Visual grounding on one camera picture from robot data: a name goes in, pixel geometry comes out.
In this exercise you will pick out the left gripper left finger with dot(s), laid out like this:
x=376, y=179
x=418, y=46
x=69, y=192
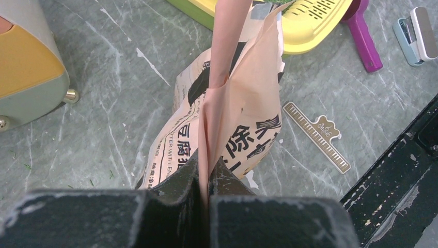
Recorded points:
x=165, y=216

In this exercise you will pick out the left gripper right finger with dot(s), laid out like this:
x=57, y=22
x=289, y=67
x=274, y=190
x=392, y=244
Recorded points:
x=240, y=218

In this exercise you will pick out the pink cat litter bag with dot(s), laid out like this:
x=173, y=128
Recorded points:
x=226, y=102

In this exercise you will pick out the torn bag top strip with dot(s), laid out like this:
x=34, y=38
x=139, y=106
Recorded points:
x=321, y=132

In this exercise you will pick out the white orange cylindrical bin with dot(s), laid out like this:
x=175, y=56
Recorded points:
x=34, y=80

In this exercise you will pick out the yellow green litter box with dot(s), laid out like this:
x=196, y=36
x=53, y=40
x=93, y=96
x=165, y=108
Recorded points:
x=306, y=23

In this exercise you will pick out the magenta plastic scoop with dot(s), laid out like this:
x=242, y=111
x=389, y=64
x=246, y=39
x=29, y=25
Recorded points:
x=354, y=18

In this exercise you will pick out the small white grey clip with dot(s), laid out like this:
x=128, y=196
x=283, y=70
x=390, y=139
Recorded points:
x=416, y=37

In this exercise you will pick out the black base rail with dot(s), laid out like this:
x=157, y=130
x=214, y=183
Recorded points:
x=395, y=201

